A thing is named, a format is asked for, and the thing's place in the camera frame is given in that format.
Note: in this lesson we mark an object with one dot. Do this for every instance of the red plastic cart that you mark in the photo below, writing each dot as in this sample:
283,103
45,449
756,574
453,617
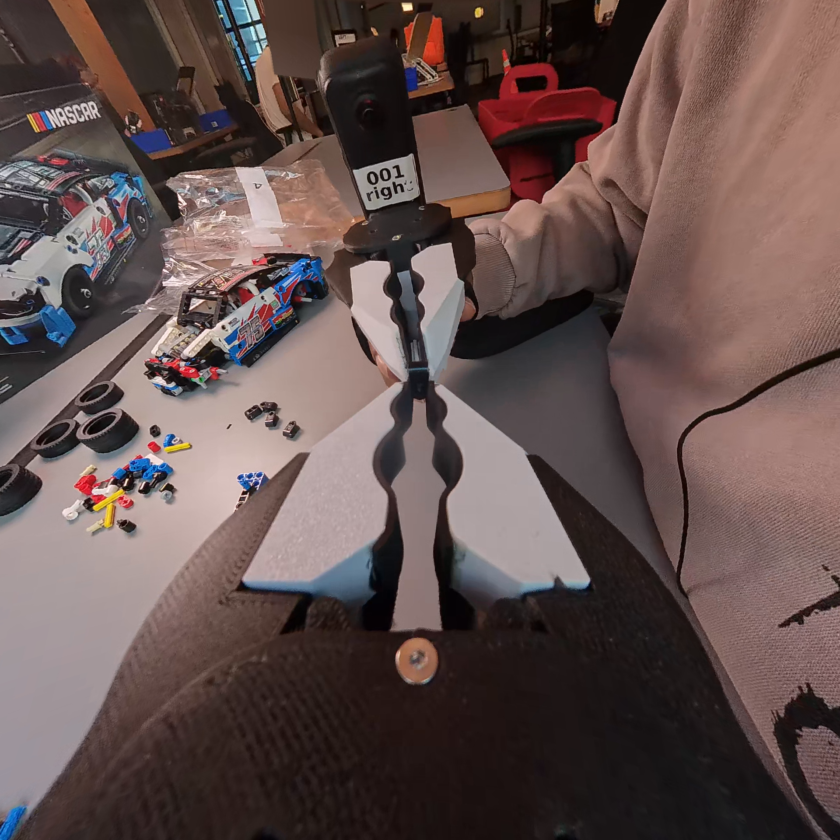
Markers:
544,98

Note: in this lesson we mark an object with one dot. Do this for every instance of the printed lego set box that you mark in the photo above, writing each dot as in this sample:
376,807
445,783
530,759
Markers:
65,216

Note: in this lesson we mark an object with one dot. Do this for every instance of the black office chair armrest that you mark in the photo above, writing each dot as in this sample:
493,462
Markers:
558,131

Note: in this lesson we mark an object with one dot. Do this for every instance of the person's right hand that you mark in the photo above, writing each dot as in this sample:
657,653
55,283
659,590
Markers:
467,269

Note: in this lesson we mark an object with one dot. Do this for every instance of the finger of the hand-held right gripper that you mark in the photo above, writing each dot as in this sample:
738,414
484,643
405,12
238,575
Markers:
371,308
443,302

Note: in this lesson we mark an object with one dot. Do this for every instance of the pile of mixed lego pieces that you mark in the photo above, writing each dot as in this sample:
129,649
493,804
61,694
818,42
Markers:
131,469

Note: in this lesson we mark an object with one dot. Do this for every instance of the person's right forearm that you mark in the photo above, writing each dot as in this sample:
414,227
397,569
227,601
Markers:
558,249

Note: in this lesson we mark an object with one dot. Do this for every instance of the person's beige sweatshirt torso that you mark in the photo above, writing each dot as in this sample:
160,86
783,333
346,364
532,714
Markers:
735,328

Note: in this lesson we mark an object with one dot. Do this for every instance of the black rubber lego tire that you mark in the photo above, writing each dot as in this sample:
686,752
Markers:
108,430
13,489
98,397
56,438

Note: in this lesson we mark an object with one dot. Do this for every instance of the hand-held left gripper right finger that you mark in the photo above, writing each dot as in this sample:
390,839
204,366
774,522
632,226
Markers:
512,518

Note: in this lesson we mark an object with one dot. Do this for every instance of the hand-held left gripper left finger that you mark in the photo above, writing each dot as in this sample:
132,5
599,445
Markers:
321,518

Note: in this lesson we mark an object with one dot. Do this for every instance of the black blue red lego beam assembly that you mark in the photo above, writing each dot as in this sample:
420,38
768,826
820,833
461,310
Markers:
253,479

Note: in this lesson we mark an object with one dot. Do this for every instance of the blue white lego race car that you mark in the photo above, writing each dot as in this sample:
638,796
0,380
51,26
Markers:
256,315

